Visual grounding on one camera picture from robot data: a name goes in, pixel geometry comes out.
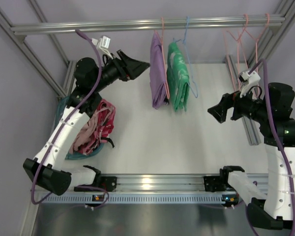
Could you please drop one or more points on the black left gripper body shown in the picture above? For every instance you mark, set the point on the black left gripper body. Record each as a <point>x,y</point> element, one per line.
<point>124,66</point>

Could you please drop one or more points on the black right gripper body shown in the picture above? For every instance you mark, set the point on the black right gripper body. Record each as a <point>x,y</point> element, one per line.
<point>235,105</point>

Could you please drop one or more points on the purple trousers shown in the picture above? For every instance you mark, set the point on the purple trousers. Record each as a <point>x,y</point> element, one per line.
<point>157,74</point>

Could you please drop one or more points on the pink wire hanger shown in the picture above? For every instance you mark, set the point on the pink wire hanger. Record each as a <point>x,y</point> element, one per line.
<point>161,39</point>

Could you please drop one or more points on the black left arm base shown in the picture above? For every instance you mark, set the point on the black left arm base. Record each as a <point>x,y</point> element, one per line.
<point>108,183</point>

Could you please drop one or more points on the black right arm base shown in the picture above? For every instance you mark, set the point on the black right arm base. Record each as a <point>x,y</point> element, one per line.
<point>220,183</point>

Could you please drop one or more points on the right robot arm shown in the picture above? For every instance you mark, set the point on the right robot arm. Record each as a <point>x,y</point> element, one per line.
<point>276,209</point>

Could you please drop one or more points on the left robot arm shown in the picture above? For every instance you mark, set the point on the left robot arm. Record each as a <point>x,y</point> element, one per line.
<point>46,168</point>

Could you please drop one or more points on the green tie-dye trousers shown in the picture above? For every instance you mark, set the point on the green tie-dye trousers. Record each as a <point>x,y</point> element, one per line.
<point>177,77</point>

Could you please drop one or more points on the pink camouflage trousers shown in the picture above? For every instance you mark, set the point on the pink camouflage trousers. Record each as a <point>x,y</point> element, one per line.
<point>105,115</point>

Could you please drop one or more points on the pale pink garment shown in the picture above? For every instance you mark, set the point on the pale pink garment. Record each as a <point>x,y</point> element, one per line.
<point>84,136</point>

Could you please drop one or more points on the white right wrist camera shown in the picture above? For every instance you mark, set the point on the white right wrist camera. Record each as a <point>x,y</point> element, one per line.
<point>248,80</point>

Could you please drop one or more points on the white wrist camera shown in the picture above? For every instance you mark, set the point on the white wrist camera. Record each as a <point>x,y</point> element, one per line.
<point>248,80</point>
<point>103,44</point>

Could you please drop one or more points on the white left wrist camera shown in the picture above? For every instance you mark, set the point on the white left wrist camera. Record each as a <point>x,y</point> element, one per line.
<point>103,44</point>

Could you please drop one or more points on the blue wire hanger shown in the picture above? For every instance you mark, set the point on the blue wire hanger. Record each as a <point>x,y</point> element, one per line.
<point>192,83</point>

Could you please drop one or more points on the left aluminium frame post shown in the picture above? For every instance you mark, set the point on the left aluminium frame post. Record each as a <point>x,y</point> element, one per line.
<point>34,60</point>

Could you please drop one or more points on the aluminium hanging rail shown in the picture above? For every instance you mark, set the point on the aluminium hanging rail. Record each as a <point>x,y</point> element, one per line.
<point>154,24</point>

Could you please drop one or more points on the aluminium front rail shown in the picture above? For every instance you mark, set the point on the aluminium front rail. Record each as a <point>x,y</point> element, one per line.
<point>134,184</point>

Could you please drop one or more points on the perforated grey cable tray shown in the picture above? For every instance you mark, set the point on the perforated grey cable tray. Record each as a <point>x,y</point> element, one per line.
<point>118,198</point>

